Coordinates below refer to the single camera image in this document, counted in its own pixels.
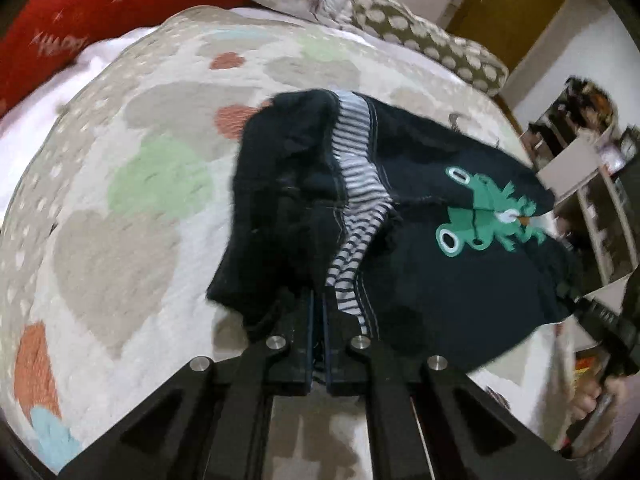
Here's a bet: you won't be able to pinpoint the red bolster pillow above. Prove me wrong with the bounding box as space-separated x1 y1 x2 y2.
1 0 260 113

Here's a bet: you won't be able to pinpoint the wooden door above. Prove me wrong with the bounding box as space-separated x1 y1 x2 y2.
447 0 565 70

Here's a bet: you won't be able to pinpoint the white shelf unit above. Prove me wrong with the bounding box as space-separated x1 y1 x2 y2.
520 76 639 292

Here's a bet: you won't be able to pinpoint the olive cloud pattern bolster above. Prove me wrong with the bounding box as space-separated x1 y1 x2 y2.
352 0 509 96

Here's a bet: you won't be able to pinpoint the black pants with frog print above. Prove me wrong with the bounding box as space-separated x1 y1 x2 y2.
207 89 579 372

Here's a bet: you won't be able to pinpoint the person's right hand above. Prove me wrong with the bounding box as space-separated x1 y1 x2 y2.
570 372 627 458

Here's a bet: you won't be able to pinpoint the heart pattern quilted bedspread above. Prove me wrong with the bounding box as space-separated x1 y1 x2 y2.
1 6 573 479

